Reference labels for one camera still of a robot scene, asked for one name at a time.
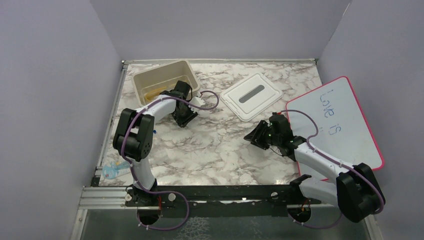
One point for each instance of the beige plastic bin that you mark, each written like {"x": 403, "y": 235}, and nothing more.
{"x": 164, "y": 76}

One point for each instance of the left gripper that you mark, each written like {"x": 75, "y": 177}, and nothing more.
{"x": 182, "y": 122}

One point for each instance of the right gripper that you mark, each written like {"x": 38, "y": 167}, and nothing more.
{"x": 253, "y": 136}

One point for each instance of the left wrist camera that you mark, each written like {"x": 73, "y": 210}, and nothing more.
{"x": 198, "y": 102}

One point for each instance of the white plastic lid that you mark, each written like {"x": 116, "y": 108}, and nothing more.
{"x": 251, "y": 96}

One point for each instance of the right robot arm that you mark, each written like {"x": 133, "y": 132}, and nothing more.
{"x": 353, "y": 188}

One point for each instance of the yellow rubber tube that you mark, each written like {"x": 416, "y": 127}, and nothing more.
{"x": 151, "y": 95}

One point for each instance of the black base frame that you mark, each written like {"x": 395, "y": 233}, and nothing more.
{"x": 213, "y": 201}

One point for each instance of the pink framed whiteboard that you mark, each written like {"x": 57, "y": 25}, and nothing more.
{"x": 332, "y": 111}

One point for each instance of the blue item in bag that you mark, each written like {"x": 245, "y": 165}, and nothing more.
{"x": 115, "y": 169}

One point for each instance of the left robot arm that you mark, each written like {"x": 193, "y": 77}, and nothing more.
{"x": 133, "y": 138}

